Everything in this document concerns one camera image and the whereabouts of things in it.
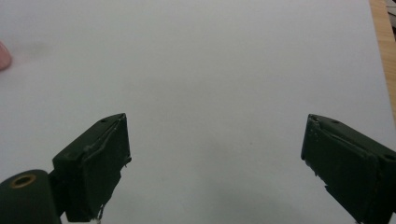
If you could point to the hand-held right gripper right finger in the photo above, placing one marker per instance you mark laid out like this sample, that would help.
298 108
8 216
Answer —
348 161

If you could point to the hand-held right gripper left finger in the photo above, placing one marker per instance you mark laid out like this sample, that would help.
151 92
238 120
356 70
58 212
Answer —
93 161

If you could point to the pink rounded object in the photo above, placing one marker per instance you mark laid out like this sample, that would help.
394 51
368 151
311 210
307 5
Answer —
4 56

